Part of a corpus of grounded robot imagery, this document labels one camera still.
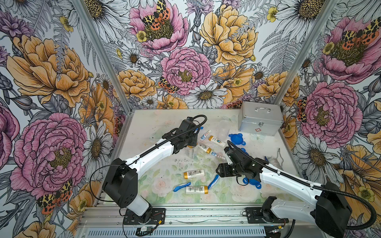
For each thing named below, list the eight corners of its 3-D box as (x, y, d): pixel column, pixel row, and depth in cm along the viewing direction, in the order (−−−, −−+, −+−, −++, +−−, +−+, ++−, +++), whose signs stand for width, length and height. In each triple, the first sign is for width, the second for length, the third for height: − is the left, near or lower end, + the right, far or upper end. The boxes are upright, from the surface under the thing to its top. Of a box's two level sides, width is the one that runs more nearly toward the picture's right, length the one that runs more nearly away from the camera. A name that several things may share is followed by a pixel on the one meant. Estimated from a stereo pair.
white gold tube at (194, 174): (184, 179, 88) (183, 178, 86) (183, 173, 91) (183, 171, 89) (204, 176, 89) (205, 175, 87) (203, 170, 92) (203, 168, 90)
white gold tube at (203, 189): (185, 194, 83) (185, 192, 81) (186, 187, 85) (185, 185, 83) (208, 194, 83) (208, 192, 81) (208, 187, 85) (208, 185, 83)
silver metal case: (240, 135, 109) (247, 119, 95) (234, 108, 127) (238, 91, 113) (276, 135, 109) (288, 119, 95) (264, 108, 127) (273, 91, 113)
